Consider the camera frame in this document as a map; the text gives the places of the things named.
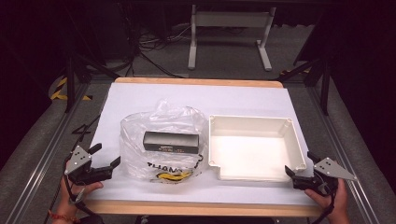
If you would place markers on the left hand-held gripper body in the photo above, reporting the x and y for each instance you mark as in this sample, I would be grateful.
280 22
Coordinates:
78 160

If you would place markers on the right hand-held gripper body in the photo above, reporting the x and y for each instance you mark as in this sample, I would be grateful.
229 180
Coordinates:
331 170

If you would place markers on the clear plastic bag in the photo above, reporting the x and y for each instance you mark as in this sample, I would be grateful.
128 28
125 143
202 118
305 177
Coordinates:
134 155

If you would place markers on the white plastic tray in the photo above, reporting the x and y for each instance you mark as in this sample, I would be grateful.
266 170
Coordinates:
249 152

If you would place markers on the black rectangular box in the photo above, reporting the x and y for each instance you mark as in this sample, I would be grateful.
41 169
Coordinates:
171 143

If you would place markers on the person's right hand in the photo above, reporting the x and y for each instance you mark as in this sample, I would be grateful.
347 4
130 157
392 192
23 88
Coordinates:
337 207

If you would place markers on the person's left hand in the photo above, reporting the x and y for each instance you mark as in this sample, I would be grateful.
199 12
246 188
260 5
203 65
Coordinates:
70 199

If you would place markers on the yellow black floor tape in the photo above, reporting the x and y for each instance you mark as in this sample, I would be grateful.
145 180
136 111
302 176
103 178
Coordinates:
59 93

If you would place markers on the black metal stand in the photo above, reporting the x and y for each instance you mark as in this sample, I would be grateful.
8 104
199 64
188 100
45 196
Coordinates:
70 81
325 87

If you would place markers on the white paper table cover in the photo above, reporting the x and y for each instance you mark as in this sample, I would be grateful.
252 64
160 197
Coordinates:
202 99

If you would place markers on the aluminium floor rail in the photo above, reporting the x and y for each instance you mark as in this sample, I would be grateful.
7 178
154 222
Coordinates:
46 155
348 168

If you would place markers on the white metal table frame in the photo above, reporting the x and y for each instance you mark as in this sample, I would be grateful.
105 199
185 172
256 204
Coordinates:
230 19

